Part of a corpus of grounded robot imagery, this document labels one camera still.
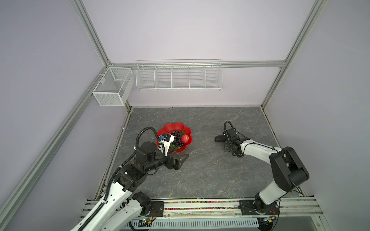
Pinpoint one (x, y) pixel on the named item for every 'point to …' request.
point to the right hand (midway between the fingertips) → (231, 147)
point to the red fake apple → (185, 138)
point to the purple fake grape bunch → (178, 143)
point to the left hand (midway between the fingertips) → (180, 154)
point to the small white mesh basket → (113, 88)
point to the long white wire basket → (200, 74)
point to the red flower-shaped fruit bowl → (169, 128)
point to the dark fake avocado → (220, 138)
